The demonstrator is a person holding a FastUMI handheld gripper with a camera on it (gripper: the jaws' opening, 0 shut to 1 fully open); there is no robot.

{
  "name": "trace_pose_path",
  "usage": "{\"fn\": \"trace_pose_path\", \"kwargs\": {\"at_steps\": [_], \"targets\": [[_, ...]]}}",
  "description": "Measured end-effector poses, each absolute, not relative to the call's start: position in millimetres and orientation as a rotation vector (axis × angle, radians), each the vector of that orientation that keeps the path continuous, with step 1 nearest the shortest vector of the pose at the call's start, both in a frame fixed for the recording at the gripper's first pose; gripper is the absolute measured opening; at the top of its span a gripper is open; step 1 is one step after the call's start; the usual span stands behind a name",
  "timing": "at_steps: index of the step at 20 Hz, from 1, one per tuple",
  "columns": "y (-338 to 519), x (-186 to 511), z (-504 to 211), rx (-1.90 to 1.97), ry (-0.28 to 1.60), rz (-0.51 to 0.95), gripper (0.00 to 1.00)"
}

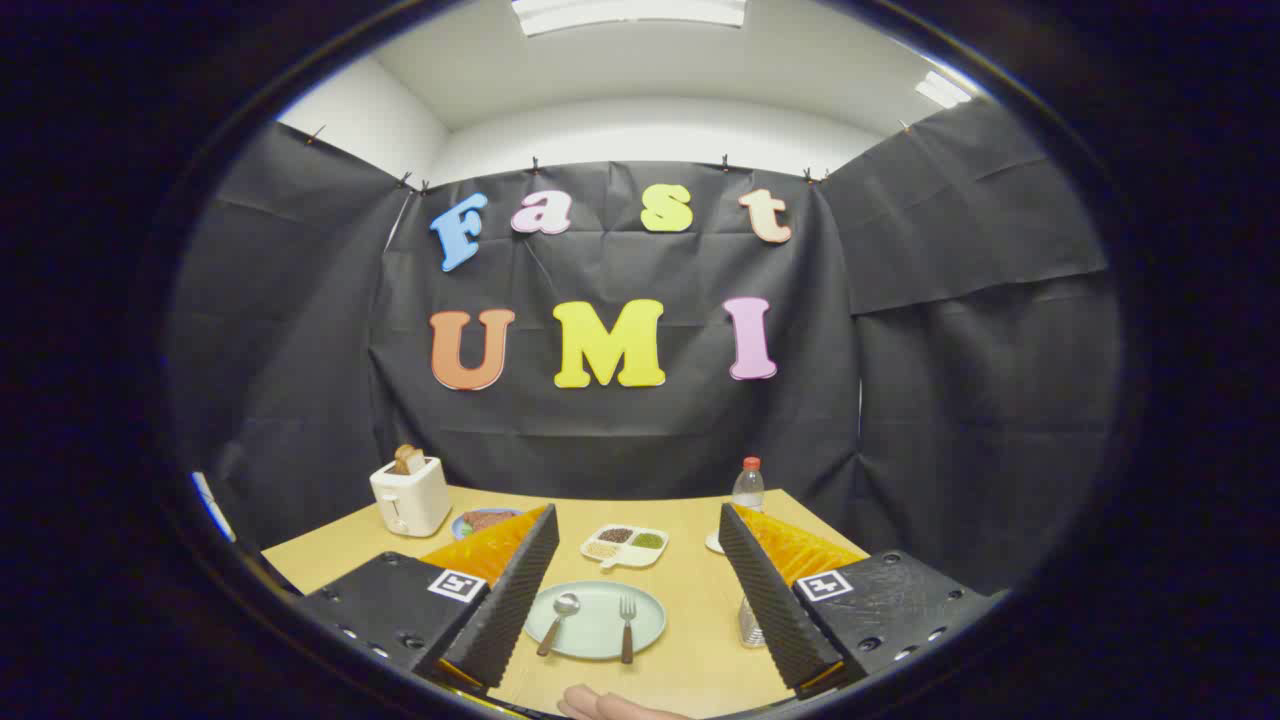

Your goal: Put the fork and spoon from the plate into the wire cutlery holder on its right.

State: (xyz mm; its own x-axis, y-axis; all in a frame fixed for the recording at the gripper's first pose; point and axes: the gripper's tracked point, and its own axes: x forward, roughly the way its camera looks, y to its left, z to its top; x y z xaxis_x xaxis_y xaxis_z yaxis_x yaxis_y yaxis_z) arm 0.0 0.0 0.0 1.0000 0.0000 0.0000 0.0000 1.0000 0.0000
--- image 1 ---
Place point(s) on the white square coaster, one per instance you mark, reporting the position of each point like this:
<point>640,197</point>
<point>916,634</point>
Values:
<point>713,543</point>

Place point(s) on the small blue plate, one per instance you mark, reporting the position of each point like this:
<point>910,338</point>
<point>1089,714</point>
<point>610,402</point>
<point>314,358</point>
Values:
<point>458,526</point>

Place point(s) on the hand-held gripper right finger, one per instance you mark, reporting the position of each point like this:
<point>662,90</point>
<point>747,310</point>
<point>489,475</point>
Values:
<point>770,600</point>

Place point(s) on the red cap water bottle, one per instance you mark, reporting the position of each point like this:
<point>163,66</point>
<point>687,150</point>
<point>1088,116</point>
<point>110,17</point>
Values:
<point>748,490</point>

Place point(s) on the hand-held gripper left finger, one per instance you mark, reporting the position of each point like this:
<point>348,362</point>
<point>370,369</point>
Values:
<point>510,600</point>

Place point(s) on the small ceiling light panel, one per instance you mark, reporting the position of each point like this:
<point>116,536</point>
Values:
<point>942,90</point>

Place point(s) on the white divided grain dish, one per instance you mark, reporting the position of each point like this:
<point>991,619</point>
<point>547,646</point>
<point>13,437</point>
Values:
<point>625,556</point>

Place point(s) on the black backdrop cloth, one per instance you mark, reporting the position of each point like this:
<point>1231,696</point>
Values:
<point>600,440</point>

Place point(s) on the toasted bread slice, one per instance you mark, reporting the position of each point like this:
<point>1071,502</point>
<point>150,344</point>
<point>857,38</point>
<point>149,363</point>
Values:
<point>407,460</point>

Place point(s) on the light green plate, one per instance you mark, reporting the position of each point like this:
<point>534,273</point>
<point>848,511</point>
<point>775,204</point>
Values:
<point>595,630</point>

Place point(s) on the cream white toaster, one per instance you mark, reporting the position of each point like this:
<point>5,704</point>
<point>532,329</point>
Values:
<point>415,495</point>

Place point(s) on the meat and salad food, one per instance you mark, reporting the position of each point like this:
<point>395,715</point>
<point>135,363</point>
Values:
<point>487,520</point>

